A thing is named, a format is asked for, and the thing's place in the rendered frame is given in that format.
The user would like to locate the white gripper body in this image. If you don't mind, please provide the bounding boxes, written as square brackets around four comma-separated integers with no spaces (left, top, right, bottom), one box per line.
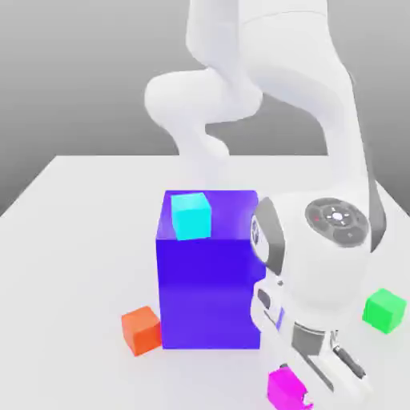
[277,344,376,410]

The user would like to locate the small magenta cube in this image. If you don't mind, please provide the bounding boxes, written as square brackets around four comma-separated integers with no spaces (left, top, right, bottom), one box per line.
[267,366,315,410]

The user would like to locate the small green cube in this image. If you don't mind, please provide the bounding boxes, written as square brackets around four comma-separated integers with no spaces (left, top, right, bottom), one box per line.
[361,287,408,335]

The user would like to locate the small orange cube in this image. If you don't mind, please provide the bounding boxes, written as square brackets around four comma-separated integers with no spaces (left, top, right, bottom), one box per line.
[120,305,163,357]

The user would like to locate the small cyan cube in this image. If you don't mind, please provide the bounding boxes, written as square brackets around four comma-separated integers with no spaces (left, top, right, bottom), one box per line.
[170,191,212,241]

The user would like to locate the large blue box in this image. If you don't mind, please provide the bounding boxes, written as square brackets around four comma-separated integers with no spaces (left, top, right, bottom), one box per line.
[155,189,267,351]

